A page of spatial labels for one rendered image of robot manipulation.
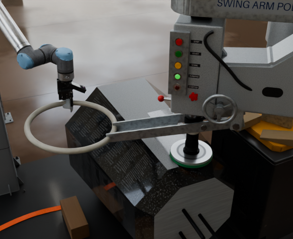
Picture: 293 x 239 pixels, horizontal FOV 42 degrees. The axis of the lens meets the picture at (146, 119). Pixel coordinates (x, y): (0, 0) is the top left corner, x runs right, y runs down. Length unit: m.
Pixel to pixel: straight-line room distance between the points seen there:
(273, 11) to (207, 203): 1.03
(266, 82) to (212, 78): 0.22
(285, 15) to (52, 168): 2.36
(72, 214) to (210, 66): 1.55
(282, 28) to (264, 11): 0.67
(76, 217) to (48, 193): 0.48
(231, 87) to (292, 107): 0.27
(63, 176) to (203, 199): 1.52
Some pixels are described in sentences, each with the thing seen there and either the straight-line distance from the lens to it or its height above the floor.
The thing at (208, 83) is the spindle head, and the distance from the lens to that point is 1.66.
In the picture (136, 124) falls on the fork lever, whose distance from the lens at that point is 2.02.
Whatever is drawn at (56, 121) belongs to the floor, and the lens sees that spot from 3.99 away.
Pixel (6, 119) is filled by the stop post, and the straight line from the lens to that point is 4.14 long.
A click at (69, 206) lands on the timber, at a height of 0.13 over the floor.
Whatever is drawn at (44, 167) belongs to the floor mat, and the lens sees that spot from 3.37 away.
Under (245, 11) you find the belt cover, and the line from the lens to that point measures 1.54.
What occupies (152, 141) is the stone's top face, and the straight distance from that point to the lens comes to 2.09.
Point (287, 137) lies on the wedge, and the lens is 2.34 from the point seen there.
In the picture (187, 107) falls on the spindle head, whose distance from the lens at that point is 1.72.
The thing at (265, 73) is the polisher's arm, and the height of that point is 1.40.
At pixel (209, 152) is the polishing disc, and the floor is 0.89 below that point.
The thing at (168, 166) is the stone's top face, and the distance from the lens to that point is 1.92.
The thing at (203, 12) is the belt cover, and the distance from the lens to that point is 1.55.
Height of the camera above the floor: 2.07
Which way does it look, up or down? 32 degrees down
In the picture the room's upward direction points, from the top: straight up
